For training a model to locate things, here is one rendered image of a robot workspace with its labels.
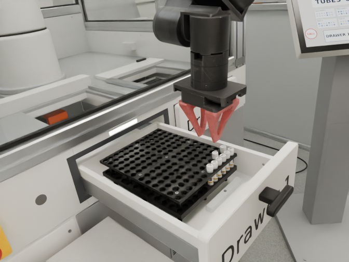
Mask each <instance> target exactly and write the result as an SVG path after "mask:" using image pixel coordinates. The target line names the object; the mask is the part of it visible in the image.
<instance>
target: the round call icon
mask: <svg viewBox="0 0 349 262"><path fill-rule="evenodd" d="M304 34H305V39H306V40H314V39H318V34H317V29H316V28H309V29H304Z"/></svg>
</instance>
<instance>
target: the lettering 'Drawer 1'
mask: <svg viewBox="0 0 349 262"><path fill-rule="evenodd" d="M286 180H287V185H288V180H289V176H288V177H287V178H286ZM264 211H265V208H264V210H263V215H262V217H261V213H260V214H259V218H258V224H257V221H256V219H255V220H254V223H255V227H256V230H257V229H258V225H259V219H260V222H261V224H262V223H263V217H264ZM248 229H250V231H249V232H248V233H247V235H248V234H249V233H250V236H249V238H248V240H249V239H250V238H251V237H252V227H251V226H249V227H248V228H247V230H246V231H245V234H246V232H247V231H248ZM247 235H246V236H245V239H244V243H245V244H246V243H247V242H248V240H246V237H247ZM242 237H243V234H242V236H241V237H240V239H239V240H238V241H237V254H238V253H239V242H240V240H241V238H242ZM229 249H232V257H231V259H230V261H229V262H231V261H232V259H233V256H234V246H233V245H231V246H229V247H228V248H227V249H226V251H225V252H224V253H223V254H222V262H224V254H225V253H226V252H227V251H228V250H229Z"/></svg>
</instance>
